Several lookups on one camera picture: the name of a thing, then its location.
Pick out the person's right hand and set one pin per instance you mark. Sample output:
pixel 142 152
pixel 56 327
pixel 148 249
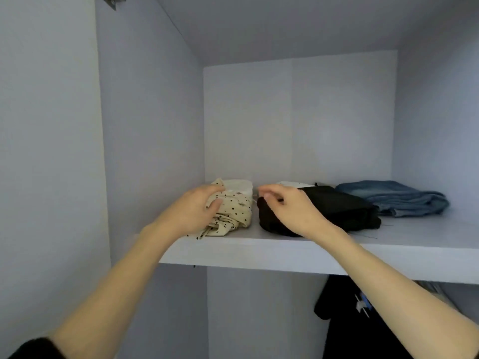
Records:
pixel 299 213

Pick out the person's left hand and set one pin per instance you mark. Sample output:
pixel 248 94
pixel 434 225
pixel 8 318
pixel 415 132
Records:
pixel 191 213

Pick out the plain white trousers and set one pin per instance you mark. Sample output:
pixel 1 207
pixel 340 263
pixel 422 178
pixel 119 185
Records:
pixel 292 184

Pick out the grey wardrobe shelf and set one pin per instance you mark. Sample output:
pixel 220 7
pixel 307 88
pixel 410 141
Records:
pixel 299 246

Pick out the black garment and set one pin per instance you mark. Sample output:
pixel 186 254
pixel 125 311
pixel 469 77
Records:
pixel 344 209

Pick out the cream polka dot trousers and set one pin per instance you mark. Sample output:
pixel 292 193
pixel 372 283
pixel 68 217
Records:
pixel 236 209

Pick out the blue jeans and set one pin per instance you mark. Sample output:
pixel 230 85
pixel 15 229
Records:
pixel 397 196

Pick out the grey wooden wardrobe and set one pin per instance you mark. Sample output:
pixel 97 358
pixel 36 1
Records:
pixel 299 108

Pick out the charcoal black clothes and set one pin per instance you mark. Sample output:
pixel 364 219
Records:
pixel 352 325

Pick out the person's left forearm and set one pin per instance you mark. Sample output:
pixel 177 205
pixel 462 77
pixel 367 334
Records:
pixel 112 303

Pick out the person's right forearm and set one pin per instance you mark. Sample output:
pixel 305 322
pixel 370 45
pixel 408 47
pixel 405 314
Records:
pixel 404 295

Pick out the person's black left sleeve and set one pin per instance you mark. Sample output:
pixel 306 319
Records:
pixel 34 350

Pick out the metal door hinge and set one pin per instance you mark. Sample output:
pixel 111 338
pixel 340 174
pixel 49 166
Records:
pixel 114 0

